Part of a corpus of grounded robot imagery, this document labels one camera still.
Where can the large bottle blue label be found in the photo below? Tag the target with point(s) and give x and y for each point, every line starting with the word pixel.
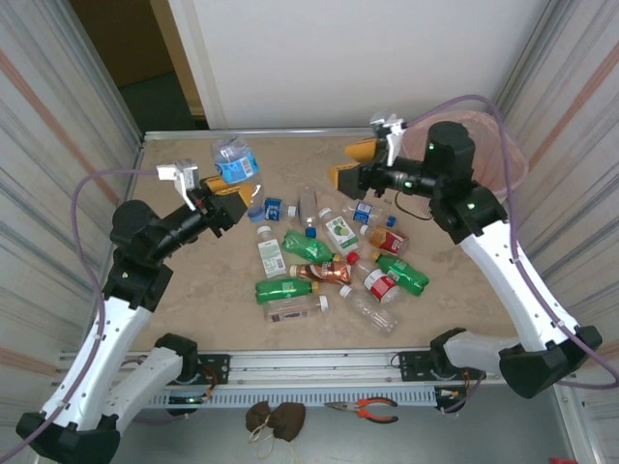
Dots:
pixel 237 166

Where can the small bottle blue label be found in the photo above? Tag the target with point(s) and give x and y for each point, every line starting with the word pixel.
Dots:
pixel 274 210

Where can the blue white label bottle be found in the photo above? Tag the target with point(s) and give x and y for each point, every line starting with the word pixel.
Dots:
pixel 362 211

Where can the clear square bottle blue cap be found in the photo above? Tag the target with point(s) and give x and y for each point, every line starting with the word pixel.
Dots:
pixel 308 205

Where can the lime label bottle white cap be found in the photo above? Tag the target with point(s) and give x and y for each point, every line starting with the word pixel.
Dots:
pixel 341 232

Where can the white label bottle green print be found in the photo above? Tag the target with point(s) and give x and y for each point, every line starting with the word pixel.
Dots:
pixel 270 256

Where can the red orange label bottle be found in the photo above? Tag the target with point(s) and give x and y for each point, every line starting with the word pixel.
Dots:
pixel 389 240

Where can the green plastic bottle yellow cap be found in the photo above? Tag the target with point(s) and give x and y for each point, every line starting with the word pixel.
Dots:
pixel 403 275
pixel 304 246
pixel 280 291

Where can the brown coffee bottle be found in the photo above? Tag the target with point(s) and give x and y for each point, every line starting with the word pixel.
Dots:
pixel 324 274

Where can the clear bottle purple label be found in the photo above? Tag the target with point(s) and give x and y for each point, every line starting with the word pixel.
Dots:
pixel 290 311

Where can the clear ribbed bottle white cap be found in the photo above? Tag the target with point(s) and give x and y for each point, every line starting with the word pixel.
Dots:
pixel 372 311

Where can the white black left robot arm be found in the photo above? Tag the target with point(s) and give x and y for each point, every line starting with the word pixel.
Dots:
pixel 111 348

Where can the brown cloth pouch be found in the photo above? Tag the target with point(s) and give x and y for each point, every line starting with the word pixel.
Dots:
pixel 258 416
pixel 290 419

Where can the small red object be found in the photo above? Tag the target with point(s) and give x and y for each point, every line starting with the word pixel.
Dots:
pixel 561 461

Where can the aluminium back edge rail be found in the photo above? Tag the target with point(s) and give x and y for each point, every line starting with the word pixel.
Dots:
pixel 266 133

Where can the white door frame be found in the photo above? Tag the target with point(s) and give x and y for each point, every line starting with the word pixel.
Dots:
pixel 193 48

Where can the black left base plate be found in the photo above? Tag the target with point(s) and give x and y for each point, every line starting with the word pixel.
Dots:
pixel 217 365

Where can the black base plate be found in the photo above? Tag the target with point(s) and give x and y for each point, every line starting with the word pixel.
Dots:
pixel 217 365
pixel 411 362

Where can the aluminium front extrusion rail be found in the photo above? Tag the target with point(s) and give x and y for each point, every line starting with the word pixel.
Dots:
pixel 314 362

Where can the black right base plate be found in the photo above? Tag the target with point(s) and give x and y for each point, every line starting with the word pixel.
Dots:
pixel 411 362

